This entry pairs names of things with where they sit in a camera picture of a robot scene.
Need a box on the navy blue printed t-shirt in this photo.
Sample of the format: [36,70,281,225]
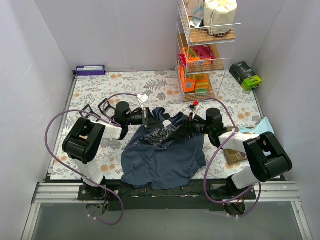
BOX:
[121,107,207,190]

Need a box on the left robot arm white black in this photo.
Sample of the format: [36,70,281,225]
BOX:
[62,101,164,200]

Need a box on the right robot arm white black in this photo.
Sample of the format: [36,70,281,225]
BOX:
[172,108,293,199]

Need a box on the black display case pink brooch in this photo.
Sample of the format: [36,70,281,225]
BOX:
[98,98,116,117]

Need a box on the black display case gold brooch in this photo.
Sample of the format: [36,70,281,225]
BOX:
[79,104,96,119]

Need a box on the floral patterned table mat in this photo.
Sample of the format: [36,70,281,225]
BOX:
[49,69,282,181]

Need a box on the orange yellow box bottom front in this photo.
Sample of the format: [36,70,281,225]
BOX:
[195,74,209,93]

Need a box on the orange box bottom left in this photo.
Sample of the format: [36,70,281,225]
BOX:
[183,77,196,93]

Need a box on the cassava chips bag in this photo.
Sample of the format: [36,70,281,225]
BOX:
[224,117,275,165]

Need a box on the purple flat box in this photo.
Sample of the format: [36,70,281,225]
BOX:
[75,65,106,76]

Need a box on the black green box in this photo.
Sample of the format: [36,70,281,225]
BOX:
[229,61,262,91]

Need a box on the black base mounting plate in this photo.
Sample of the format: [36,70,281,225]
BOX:
[77,180,257,211]

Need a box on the magenta pink box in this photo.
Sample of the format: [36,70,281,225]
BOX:
[193,45,215,60]

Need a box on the orange snack box upper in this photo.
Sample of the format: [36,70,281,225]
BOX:
[181,46,201,61]

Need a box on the teal blue box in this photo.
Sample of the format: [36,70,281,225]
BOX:
[189,10,205,28]

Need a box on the cream paper wrapped roll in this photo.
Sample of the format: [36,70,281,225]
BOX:
[203,0,238,37]

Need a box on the pink white carton top shelf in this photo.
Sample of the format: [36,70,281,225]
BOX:
[183,0,205,17]

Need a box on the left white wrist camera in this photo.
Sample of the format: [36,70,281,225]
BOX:
[136,94,149,109]

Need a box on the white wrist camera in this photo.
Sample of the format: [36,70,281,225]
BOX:
[188,101,200,119]
[136,94,149,109]

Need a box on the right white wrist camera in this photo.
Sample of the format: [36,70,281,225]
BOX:
[188,101,200,119]

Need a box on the white wire shelf rack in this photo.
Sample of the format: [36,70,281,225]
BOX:
[175,0,242,102]

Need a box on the aluminium rail frame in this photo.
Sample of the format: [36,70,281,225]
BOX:
[20,72,313,240]

